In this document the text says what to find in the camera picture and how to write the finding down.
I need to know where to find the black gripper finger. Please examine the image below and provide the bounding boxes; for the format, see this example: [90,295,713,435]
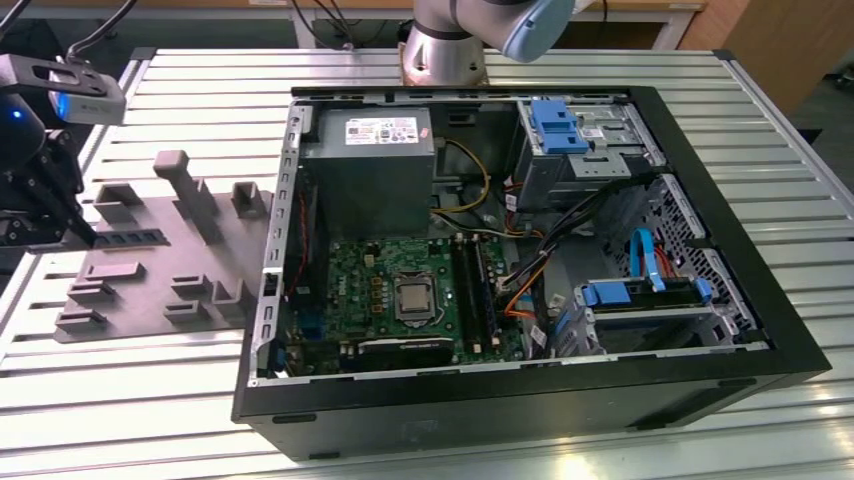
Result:
[30,130,99,251]
[0,212,72,249]

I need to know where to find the green RAM stick white label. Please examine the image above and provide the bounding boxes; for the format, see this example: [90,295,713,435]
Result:
[91,228,168,249]

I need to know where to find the black RAM slot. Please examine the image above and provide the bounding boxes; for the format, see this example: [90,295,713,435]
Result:
[450,233,483,354]

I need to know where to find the RAM stick in slot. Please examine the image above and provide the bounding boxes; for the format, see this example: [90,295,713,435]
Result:
[471,242,501,346]

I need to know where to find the grey parts rack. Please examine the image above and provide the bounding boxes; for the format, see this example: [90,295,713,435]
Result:
[54,148,276,345]

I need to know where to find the grey power supply unit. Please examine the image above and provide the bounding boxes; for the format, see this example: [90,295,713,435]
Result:
[303,105,439,241]

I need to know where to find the green motherboard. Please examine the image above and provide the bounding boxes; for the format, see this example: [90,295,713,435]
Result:
[286,234,529,376]

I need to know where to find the silver CPU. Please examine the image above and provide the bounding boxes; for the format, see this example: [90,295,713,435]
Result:
[398,287,434,312]

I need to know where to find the metal CPU socket cover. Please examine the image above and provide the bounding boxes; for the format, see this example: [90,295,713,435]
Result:
[390,269,447,325]

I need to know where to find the black graphics card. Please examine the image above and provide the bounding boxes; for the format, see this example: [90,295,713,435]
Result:
[338,334,457,374]

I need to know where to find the blue drive carrier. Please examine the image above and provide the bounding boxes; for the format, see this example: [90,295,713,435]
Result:
[531,99,593,155]

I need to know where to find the black PC case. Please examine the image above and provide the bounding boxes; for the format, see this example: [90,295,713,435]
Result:
[230,84,835,461]

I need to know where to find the silver drive cage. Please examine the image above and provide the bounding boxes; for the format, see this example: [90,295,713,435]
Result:
[513,97,669,211]

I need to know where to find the hard disk in blue carrier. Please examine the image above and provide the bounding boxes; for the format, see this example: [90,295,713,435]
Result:
[577,277,713,316]

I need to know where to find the silver disk bay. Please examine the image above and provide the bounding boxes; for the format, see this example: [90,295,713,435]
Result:
[577,302,742,356]

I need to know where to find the wooden cabinet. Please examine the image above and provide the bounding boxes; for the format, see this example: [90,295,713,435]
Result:
[677,0,854,119]

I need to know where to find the black chair base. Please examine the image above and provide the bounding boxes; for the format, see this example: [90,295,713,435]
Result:
[823,62,854,94]

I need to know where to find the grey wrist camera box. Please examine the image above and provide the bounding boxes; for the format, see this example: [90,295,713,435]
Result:
[0,53,128,126]

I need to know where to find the black hanging cable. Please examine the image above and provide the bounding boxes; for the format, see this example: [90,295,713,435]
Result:
[290,0,356,51]

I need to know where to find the thin wire locking lever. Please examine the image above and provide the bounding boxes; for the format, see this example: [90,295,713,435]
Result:
[430,279,450,324]

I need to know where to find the yellow wire bundle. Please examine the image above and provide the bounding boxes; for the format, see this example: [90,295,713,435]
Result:
[430,139,493,216]

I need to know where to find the orange wire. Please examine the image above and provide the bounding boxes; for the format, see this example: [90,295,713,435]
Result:
[503,272,547,320]

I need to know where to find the black cable bundle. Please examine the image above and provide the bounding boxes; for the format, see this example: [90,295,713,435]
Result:
[497,172,669,301]

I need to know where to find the blue flat wire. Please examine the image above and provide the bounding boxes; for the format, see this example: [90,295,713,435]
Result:
[630,227,669,294]

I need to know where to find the white frame desk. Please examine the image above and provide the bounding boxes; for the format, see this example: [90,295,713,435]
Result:
[286,0,709,51]

